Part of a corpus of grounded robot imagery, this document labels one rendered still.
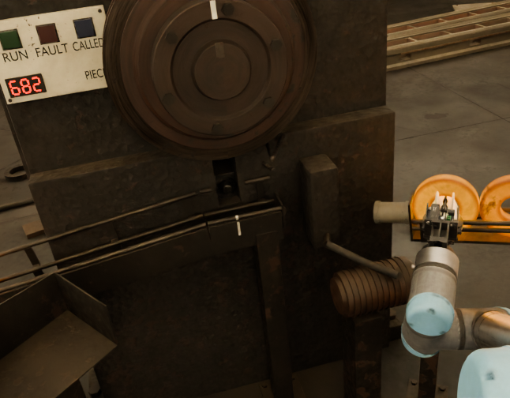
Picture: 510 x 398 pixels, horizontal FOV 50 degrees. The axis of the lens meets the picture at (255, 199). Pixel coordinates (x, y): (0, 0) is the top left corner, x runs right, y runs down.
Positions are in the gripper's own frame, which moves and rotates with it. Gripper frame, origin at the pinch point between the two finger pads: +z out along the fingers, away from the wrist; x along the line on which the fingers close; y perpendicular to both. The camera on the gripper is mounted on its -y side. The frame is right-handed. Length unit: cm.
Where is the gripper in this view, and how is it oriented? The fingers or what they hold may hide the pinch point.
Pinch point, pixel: (445, 198)
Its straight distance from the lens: 141.1
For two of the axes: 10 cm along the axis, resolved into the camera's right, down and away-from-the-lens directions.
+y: -2.1, -6.9, -7.0
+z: 3.1, -7.2, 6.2
